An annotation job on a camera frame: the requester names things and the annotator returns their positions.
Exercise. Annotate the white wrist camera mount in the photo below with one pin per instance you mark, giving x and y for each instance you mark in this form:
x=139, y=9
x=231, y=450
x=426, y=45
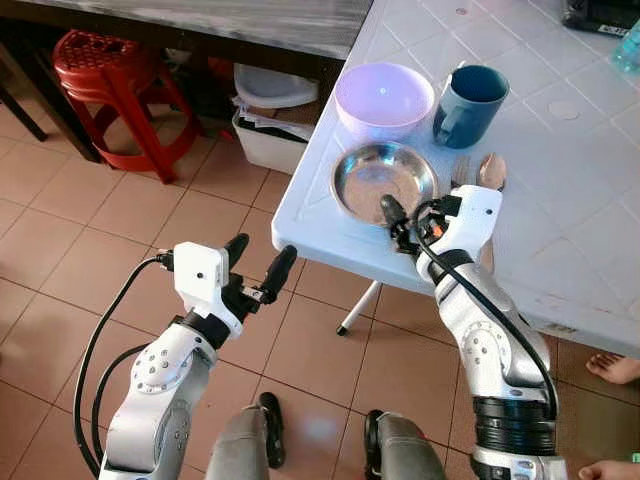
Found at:
x=470, y=215
x=200, y=270

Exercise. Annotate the metal spoon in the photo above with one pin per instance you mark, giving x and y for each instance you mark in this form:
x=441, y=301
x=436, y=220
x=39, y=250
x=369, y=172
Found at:
x=491, y=171

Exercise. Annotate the grey robot right leg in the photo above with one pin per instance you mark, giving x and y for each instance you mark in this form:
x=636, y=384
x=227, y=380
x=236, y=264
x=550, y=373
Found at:
x=405, y=450

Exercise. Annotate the white plastic bin with lid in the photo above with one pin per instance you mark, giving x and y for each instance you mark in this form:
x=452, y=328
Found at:
x=270, y=135

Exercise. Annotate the grey robot leg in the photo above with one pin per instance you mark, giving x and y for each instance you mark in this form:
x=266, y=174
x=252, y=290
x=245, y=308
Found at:
x=405, y=450
x=240, y=445

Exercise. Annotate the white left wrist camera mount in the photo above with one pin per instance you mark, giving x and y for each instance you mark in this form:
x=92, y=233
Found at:
x=200, y=270

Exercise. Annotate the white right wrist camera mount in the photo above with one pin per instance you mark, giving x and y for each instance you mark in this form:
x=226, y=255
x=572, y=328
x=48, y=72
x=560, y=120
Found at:
x=470, y=215

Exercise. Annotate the dark table with grey top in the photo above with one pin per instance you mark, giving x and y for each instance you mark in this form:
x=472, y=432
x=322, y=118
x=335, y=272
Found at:
x=200, y=22

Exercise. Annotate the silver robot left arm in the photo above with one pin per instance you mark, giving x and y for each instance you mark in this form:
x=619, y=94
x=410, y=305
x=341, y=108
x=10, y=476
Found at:
x=160, y=375

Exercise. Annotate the grey robot left leg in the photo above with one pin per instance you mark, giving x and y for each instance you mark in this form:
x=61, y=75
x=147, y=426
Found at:
x=240, y=445

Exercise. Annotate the blue mug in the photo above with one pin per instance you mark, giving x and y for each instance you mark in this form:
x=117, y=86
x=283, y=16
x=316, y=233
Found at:
x=468, y=110

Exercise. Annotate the stainless steel plate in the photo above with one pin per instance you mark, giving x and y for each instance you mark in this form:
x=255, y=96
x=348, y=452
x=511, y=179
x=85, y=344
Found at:
x=368, y=180

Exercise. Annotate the bare person foot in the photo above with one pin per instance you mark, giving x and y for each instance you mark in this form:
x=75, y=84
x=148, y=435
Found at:
x=610, y=470
x=615, y=367

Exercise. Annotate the clear plastic water bottle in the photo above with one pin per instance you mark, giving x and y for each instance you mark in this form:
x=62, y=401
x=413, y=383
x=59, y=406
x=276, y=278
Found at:
x=629, y=50

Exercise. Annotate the black device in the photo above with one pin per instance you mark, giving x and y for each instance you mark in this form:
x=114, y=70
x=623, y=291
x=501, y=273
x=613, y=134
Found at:
x=600, y=15

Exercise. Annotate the metal fork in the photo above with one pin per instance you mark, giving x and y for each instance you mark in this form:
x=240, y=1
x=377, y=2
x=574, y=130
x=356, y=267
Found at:
x=461, y=172

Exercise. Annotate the pink plastic bowl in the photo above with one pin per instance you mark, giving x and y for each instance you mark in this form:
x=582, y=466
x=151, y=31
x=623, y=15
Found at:
x=384, y=98

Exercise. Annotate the red plastic stool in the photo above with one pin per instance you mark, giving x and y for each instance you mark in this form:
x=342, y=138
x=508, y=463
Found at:
x=105, y=75

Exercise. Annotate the white table leg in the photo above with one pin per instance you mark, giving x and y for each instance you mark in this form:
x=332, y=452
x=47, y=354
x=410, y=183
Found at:
x=358, y=310

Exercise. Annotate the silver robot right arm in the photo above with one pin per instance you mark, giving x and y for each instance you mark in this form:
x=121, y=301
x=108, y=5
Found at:
x=490, y=355

